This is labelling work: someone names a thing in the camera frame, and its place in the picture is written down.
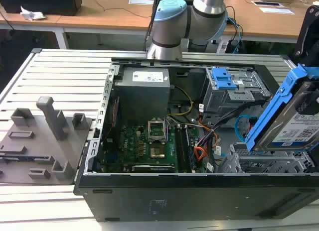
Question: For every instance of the blue drive latch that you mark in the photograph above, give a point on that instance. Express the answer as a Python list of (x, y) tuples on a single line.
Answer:
[(223, 79)]

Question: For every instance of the CPU socket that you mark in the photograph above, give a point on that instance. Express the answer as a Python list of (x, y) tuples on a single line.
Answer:
[(157, 151)]

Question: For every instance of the black round bin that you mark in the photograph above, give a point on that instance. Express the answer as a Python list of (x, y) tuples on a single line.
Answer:
[(198, 44)]

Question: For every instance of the grey power supply unit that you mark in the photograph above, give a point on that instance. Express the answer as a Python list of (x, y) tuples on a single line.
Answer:
[(142, 96)]

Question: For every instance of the grey parts rack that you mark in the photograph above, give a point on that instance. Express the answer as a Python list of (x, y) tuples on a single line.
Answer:
[(37, 146)]

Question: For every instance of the grey metal drive cage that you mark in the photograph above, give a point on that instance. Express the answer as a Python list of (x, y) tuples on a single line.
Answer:
[(216, 99)]

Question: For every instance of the crumpled white paper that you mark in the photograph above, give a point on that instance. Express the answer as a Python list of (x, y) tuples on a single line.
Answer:
[(31, 15)]

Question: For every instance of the black graphics card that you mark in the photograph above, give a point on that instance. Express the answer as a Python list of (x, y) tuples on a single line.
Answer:
[(153, 168)]

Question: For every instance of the hard disk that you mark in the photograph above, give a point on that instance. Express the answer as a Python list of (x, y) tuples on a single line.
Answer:
[(294, 131)]

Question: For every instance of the green motherboard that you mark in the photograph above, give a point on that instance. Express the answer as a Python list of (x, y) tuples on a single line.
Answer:
[(129, 144)]

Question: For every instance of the wooden desk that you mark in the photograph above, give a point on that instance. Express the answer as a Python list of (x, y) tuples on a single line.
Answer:
[(99, 17)]

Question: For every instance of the black box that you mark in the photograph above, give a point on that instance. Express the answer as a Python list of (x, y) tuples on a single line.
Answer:
[(42, 3)]

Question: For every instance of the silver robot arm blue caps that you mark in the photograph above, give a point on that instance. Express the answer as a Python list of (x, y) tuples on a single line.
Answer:
[(169, 29)]

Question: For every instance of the black RAM stick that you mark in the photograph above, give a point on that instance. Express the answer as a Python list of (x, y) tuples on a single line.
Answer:
[(189, 149)]

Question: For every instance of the black open PC case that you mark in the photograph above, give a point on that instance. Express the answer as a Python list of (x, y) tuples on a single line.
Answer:
[(199, 201)]

